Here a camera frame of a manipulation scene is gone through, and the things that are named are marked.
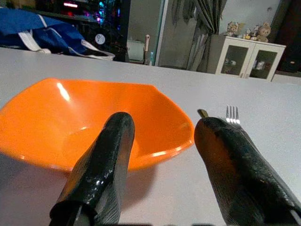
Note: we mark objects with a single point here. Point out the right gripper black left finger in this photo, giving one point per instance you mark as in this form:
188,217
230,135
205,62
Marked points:
98,164

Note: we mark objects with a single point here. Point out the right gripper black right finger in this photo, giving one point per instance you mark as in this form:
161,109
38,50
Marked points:
240,176

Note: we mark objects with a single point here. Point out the silver metal fork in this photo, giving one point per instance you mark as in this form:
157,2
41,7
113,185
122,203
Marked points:
232,119

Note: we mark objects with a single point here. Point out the orange plastic bowl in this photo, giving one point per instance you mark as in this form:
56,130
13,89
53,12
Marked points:
47,117

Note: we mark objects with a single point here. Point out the metal spoon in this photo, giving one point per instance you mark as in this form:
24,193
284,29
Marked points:
202,113

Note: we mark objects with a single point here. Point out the small plastic bottle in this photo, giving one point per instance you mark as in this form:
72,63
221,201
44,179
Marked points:
152,58

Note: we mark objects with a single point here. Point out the white cabinet with glass doors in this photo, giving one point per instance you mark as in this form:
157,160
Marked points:
252,47

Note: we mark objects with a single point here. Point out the black computer case with lights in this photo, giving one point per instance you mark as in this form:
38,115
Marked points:
108,23

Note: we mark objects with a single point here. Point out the beige plush bear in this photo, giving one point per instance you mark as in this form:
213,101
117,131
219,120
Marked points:
263,33

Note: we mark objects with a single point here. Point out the small toy figurine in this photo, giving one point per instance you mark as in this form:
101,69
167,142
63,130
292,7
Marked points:
255,31

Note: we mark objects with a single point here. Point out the dark wooden cabinet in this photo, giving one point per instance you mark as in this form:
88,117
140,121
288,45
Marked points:
291,35

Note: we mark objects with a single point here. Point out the grey curtain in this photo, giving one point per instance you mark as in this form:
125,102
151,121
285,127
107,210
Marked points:
207,18

